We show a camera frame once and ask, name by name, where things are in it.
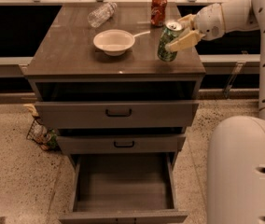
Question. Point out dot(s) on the white bowl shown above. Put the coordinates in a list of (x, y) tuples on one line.
[(114, 42)]

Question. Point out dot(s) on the red soda can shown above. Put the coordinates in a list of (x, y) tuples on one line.
[(158, 12)]

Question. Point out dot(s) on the clear plastic bottle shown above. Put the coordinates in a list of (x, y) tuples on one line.
[(102, 14)]

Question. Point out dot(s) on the grey drawer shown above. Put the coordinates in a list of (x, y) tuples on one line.
[(101, 115), (121, 144), (124, 189)]

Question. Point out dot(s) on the grey drawer cabinet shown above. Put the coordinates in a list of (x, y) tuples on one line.
[(67, 67)]

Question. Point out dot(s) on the grey top drawer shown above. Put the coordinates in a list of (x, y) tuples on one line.
[(101, 115)]

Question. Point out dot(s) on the grey middle drawer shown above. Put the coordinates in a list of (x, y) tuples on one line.
[(121, 144)]

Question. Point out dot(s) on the green soda can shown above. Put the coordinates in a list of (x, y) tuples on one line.
[(170, 31)]

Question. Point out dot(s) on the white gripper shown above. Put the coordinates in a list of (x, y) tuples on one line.
[(209, 21)]

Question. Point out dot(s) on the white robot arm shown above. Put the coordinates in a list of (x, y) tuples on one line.
[(236, 153)]

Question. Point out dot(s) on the grey bottom drawer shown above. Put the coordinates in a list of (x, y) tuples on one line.
[(124, 189)]

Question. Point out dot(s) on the wire basket with items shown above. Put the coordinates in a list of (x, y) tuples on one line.
[(45, 138)]

